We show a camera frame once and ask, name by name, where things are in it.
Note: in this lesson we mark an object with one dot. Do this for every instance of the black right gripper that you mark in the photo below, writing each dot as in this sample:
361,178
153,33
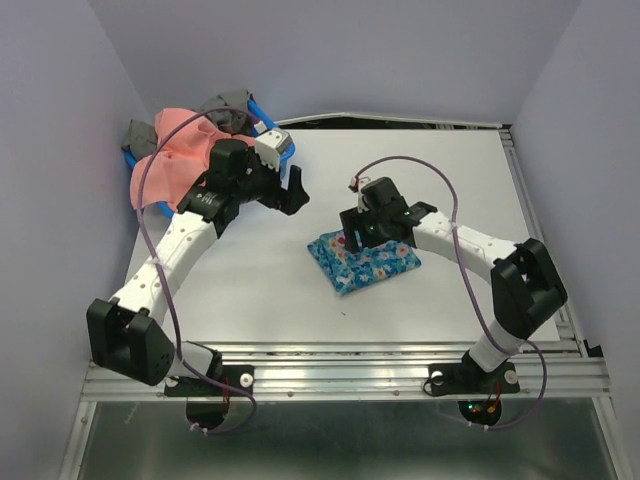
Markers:
353,220

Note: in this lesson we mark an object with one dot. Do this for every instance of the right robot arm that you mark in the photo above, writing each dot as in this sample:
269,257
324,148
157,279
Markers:
526,287

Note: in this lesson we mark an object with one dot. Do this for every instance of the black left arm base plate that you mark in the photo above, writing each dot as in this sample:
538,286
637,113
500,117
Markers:
211,409

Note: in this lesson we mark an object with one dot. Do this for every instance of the grey skirt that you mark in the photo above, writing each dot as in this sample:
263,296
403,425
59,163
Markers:
141,139

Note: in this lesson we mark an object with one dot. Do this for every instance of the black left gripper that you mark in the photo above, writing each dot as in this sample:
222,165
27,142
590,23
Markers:
288,201

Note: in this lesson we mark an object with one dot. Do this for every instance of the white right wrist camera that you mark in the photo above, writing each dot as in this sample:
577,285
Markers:
357,185

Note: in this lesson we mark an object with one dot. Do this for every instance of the blue floral skirt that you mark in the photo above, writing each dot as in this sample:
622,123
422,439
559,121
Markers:
348,272

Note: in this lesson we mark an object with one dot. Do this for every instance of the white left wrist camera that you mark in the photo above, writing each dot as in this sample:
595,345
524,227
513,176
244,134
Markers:
273,147

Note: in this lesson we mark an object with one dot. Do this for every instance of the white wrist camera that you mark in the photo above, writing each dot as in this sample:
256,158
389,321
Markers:
273,147
357,185

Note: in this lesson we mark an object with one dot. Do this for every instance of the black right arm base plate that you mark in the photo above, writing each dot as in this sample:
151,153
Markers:
480,392

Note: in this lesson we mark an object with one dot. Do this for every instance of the pink skirt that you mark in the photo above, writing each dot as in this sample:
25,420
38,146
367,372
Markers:
182,160

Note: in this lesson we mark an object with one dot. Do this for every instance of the blue plastic bin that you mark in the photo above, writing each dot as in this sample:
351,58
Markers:
260,124

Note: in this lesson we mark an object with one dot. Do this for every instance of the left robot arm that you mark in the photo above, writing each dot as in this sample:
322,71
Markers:
125,331

